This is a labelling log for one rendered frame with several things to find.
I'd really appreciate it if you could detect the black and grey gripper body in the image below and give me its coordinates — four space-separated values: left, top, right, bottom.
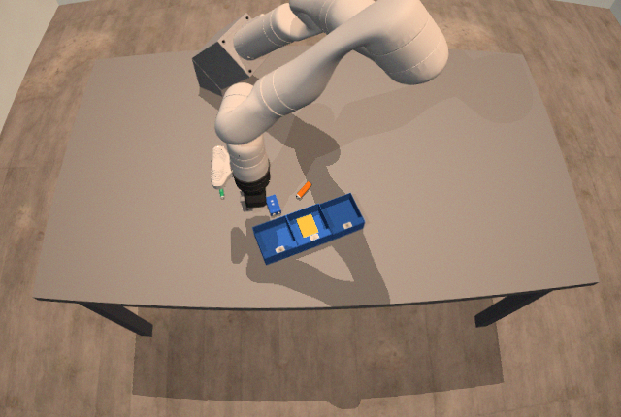
212 145 271 208

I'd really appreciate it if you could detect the blue nine-volt battery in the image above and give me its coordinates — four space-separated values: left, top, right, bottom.
266 195 281 216

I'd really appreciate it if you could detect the orange aa battery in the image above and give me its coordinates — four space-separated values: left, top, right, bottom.
296 182 311 199

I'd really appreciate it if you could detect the blue rack of bins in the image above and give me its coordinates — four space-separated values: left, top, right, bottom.
252 193 365 265

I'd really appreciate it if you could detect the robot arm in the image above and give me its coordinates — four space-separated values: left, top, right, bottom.
214 0 448 168

